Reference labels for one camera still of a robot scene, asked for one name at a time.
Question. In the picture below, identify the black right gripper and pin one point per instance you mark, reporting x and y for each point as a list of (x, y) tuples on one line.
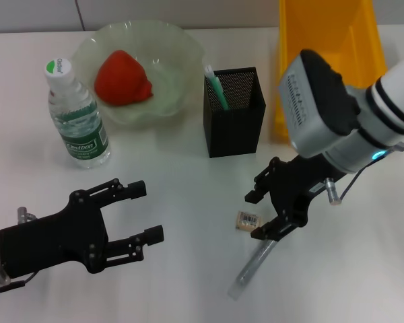
[(296, 181)]

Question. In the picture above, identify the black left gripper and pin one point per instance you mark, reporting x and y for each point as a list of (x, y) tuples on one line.
[(54, 239)]

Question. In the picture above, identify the beige eraser with barcode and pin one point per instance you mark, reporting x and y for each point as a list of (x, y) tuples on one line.
[(245, 222)]

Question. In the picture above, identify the grey marker pen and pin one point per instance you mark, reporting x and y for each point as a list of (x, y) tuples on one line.
[(252, 266)]

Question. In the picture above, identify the clear green-label water bottle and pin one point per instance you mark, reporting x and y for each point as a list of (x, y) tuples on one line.
[(81, 134)]

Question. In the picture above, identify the green utility knife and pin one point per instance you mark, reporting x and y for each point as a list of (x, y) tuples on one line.
[(219, 91)]

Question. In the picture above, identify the red plush fruit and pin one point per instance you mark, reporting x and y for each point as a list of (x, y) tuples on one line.
[(121, 77)]

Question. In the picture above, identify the black mesh pen holder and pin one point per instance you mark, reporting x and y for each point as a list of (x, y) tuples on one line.
[(235, 134)]

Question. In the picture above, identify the pale green glass fruit plate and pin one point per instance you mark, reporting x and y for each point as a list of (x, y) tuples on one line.
[(168, 60)]

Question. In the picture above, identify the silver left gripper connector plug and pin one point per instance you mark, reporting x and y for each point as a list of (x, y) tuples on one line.
[(23, 214)]

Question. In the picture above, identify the yellow plastic bin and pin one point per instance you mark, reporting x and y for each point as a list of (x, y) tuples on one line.
[(323, 33)]

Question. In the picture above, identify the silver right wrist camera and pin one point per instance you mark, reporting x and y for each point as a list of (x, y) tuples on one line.
[(309, 111)]

